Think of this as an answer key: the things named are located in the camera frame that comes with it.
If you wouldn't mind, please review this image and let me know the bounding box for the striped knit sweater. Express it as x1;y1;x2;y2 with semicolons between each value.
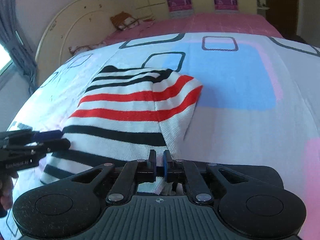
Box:
40;66;203;184

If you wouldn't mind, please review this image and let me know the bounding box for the person's left hand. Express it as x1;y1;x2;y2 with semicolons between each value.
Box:
1;172;18;211

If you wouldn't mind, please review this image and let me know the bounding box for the grey window curtain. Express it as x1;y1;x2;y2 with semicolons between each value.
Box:
1;0;37;94

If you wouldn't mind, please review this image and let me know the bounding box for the patterned white bed sheet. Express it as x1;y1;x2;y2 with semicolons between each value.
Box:
1;33;319;239

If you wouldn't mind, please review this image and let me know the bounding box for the cream arched headboard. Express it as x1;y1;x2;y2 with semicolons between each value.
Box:
35;0;133;85

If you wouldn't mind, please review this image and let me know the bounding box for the orange checked pillow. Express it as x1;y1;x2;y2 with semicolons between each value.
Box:
110;11;140;31

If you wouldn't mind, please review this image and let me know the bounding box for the pink bed cover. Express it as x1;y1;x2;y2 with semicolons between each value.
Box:
103;13;282;46

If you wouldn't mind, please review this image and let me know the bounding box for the dark wooden door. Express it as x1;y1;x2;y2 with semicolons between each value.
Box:
266;0;299;39

